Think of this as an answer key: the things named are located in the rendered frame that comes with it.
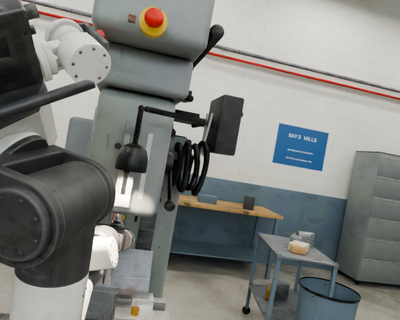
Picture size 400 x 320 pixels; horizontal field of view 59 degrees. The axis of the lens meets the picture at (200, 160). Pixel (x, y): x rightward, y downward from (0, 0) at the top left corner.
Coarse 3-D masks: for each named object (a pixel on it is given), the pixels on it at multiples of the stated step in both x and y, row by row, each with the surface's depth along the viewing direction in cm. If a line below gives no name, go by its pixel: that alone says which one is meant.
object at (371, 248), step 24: (360, 168) 554; (384, 168) 520; (360, 192) 545; (384, 192) 522; (360, 216) 536; (384, 216) 524; (360, 240) 527; (384, 240) 526; (360, 264) 521; (384, 264) 528
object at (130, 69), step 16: (112, 48) 84; (128, 48) 85; (112, 64) 84; (128, 64) 85; (144, 64) 86; (160, 64) 87; (176, 64) 88; (192, 64) 89; (112, 80) 85; (128, 80) 85; (144, 80) 86; (160, 80) 87; (176, 80) 88; (160, 96) 91; (176, 96) 89
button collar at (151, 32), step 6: (144, 12) 74; (162, 12) 75; (144, 24) 74; (162, 24) 75; (144, 30) 75; (150, 30) 75; (156, 30) 75; (162, 30) 75; (150, 36) 76; (156, 36) 76
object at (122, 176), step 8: (128, 128) 86; (128, 136) 86; (120, 176) 86; (128, 176) 86; (120, 184) 86; (128, 184) 86; (120, 192) 86; (128, 192) 87; (120, 200) 86; (128, 200) 86
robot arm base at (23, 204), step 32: (0, 160) 38; (32, 160) 42; (64, 160) 48; (0, 192) 35; (32, 192) 35; (0, 224) 36; (32, 224) 35; (64, 224) 36; (0, 256) 36; (32, 256) 36
